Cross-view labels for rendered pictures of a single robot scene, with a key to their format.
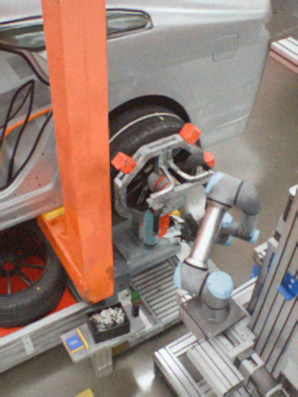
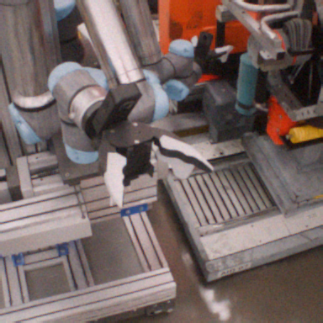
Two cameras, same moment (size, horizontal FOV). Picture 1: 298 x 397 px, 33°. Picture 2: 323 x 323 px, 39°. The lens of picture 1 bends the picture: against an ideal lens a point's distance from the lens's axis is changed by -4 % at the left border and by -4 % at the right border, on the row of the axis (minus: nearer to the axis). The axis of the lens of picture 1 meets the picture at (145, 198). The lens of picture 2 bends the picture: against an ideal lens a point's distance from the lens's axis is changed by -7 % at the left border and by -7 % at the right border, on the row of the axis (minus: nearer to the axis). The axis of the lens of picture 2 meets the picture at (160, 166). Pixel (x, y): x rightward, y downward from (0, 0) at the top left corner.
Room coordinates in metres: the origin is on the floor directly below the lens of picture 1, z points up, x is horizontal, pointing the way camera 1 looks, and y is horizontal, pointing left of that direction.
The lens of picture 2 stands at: (1.96, -1.65, 1.72)
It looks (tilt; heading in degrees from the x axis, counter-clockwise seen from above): 45 degrees down; 105
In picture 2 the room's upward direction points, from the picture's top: straight up
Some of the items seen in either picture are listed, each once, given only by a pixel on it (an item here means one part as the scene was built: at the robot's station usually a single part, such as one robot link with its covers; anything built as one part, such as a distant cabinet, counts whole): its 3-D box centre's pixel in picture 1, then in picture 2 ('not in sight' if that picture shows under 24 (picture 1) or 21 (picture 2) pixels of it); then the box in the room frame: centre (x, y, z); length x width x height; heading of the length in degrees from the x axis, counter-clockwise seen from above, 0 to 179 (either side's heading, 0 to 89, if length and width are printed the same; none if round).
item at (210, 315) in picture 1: (215, 303); (63, 45); (1.24, -0.34, 0.87); 0.15 x 0.15 x 0.10
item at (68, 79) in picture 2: not in sight; (76, 92); (1.63, -1.02, 1.21); 0.11 x 0.08 x 0.09; 139
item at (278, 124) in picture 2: (153, 220); (289, 119); (2.08, -0.06, 0.48); 0.16 x 0.12 x 0.17; 33
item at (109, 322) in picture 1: (107, 322); not in sight; (1.33, 0.17, 0.51); 0.20 x 0.14 x 0.13; 114
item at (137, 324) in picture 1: (103, 331); not in sight; (1.31, 0.20, 0.44); 0.43 x 0.17 x 0.03; 123
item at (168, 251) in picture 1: (135, 245); (294, 165); (2.16, 0.05, 0.13); 0.50 x 0.36 x 0.10; 123
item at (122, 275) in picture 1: (104, 267); (246, 110); (1.87, 0.24, 0.26); 0.42 x 0.18 x 0.35; 33
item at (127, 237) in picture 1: (142, 223); (307, 142); (2.19, 0.01, 0.32); 0.40 x 0.30 x 0.28; 123
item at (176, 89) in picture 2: (222, 237); (180, 83); (1.68, -0.40, 0.81); 0.11 x 0.08 x 0.09; 79
